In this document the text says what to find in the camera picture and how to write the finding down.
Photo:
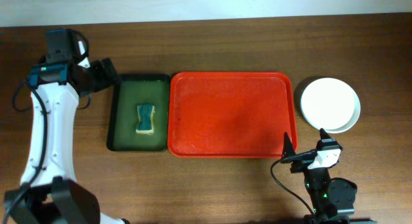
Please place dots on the dark green plastic tray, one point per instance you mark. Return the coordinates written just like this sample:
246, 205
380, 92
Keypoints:
133, 90

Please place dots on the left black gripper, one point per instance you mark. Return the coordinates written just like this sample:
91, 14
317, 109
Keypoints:
97, 75

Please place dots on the red plastic tray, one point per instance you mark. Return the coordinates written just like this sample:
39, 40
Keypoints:
230, 114

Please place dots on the white plate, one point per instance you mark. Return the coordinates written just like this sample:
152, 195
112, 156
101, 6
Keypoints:
326, 85

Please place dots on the green and yellow sponge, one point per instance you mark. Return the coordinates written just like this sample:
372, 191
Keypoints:
145, 124

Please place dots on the mint green plate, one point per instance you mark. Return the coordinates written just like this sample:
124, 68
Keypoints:
354, 121

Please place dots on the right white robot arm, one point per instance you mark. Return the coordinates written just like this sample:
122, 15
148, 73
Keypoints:
332, 198

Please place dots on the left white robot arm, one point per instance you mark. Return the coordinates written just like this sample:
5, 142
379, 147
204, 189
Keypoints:
49, 192

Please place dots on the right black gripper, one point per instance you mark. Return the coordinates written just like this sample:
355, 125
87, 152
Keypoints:
286, 149

